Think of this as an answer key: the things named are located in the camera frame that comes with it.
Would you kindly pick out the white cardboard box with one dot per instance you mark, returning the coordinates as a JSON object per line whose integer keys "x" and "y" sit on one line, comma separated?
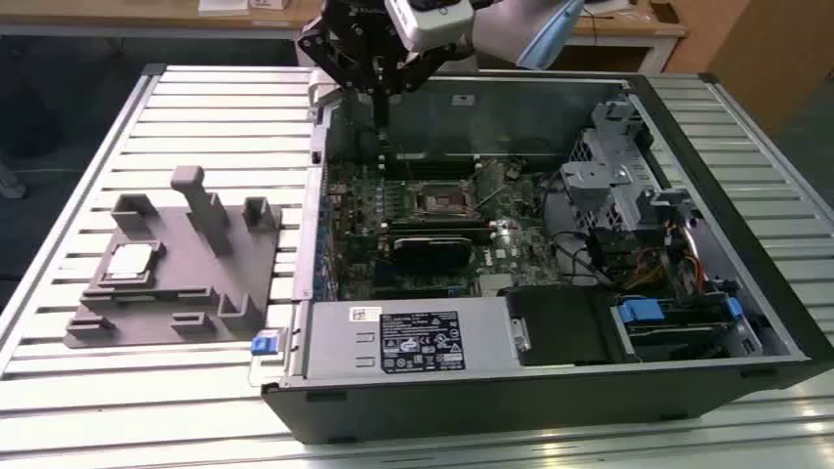
{"x": 222, "y": 6}

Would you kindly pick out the CPU socket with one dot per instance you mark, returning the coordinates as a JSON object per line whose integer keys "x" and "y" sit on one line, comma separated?
{"x": 450, "y": 200}

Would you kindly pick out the hard disk in blue carrier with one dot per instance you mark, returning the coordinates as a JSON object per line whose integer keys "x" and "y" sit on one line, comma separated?
{"x": 643, "y": 312}

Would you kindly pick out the silver disk bay frame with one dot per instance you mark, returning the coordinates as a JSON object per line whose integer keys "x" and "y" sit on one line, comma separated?
{"x": 749, "y": 342}

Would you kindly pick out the wooden cabinet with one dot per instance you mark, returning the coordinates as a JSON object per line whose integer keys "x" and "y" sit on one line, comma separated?
{"x": 769, "y": 58}

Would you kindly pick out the black open PC case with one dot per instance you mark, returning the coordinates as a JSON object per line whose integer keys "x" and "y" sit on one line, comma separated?
{"x": 457, "y": 410}

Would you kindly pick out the thin metal locking lever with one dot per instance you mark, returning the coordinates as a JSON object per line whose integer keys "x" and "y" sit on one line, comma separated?
{"x": 410, "y": 177}

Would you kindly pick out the small silver heatsink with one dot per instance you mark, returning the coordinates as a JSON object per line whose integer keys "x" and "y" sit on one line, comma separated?
{"x": 497, "y": 284}

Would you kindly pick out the white labelled box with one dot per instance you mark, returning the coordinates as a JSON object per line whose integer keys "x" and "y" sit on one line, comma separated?
{"x": 270, "y": 4}

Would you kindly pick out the black plastic drive cover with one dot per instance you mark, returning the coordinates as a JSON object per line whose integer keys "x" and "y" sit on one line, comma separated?
{"x": 561, "y": 327}

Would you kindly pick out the wooden desk white frame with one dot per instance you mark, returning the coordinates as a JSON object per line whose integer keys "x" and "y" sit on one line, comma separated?
{"x": 130, "y": 18}

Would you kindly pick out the grey chair base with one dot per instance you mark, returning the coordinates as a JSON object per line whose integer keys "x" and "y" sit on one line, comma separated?
{"x": 13, "y": 188}

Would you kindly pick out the blue case latch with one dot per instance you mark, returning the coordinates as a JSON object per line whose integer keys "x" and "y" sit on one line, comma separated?
{"x": 264, "y": 343}

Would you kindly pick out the silver perforated drive cage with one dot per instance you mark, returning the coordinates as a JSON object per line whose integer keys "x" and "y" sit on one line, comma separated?
{"x": 600, "y": 181}

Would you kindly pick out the silver power supply unit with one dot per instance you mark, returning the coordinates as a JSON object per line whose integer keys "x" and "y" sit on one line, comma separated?
{"x": 340, "y": 342}

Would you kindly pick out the black graphics card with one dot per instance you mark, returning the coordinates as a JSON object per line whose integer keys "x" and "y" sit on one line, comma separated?
{"x": 430, "y": 254}

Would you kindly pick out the blue plastic drive latch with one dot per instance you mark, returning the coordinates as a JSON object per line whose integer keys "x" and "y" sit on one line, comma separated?
{"x": 733, "y": 308}

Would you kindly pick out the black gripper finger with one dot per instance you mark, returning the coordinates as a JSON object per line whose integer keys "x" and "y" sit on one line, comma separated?
{"x": 424, "y": 66}
{"x": 329, "y": 58}

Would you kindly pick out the green motherboard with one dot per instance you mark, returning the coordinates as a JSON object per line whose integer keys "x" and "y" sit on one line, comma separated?
{"x": 521, "y": 244}

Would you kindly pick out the silver square CPU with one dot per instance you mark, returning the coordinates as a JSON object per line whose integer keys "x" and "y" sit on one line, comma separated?
{"x": 130, "y": 261}

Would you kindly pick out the grey plastic parts rack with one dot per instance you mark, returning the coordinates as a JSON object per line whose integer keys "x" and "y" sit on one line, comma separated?
{"x": 189, "y": 273}

